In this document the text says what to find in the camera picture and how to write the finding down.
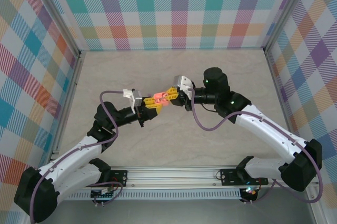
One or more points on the pink earbud charging case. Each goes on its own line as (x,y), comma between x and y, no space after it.
(158,95)

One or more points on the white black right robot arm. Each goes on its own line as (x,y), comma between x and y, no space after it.
(263,126)

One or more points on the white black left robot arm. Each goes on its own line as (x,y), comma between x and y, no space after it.
(73,153)

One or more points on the aluminium table side rail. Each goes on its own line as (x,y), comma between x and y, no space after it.
(68,103)
(278,90)

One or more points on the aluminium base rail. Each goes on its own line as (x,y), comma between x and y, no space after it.
(173,178)

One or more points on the aluminium corner post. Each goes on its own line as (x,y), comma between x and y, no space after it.
(60,16)
(285,11)

